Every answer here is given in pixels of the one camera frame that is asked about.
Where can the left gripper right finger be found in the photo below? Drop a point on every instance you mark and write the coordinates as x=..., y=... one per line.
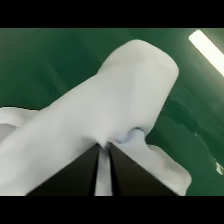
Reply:
x=133, y=176

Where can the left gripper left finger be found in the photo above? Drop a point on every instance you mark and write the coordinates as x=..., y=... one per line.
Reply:
x=75, y=176

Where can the white shirt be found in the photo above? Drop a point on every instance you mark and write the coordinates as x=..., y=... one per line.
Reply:
x=113, y=100

